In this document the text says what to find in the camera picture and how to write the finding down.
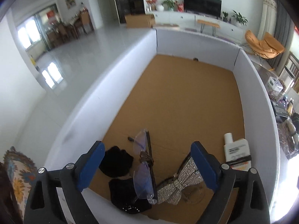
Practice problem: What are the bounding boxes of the white lotion bottle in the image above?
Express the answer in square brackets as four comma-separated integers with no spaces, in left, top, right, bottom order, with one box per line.
[224,133,251,171]

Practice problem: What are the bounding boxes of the floral patterned cushion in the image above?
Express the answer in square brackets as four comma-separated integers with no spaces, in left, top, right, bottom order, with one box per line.
[4,146,38,221]

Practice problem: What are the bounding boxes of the silver rhinestone bow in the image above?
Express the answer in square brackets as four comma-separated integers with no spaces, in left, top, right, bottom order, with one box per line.
[157,153,203,205]

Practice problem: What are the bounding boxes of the black fabric pouch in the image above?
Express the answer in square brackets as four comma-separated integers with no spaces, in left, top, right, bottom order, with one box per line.
[99,146,152,214]

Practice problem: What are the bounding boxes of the rimless eyeglasses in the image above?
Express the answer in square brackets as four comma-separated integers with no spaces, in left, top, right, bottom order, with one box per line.
[128,129,158,205]

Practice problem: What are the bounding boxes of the white cardboard storage box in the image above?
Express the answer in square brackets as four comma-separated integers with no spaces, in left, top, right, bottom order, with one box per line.
[44,26,281,224]

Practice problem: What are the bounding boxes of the orange lounge chair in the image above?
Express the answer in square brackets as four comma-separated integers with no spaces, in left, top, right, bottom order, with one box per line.
[245,30,285,59]

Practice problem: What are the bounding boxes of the wooden dining set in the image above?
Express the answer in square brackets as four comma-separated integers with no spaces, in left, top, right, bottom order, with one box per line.
[47,10,94,48]

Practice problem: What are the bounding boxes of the white tv cabinet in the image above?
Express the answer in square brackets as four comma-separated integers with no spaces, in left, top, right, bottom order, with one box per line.
[146,11,245,43]

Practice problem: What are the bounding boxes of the small wooden bench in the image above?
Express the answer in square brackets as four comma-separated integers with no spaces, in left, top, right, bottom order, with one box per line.
[197,19,220,36]

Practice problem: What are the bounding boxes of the potted green plant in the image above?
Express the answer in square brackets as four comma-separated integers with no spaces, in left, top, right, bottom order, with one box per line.
[232,10,248,26]

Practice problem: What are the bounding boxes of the brown cardboard box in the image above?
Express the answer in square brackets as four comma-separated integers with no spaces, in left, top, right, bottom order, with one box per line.
[125,14,156,28]

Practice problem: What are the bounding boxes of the black flat television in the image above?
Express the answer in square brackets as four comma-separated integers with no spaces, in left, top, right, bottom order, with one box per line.
[184,0,222,18]

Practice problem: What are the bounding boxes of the red flower arrangement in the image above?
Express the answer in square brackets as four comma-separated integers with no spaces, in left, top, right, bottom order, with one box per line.
[145,0,158,11]

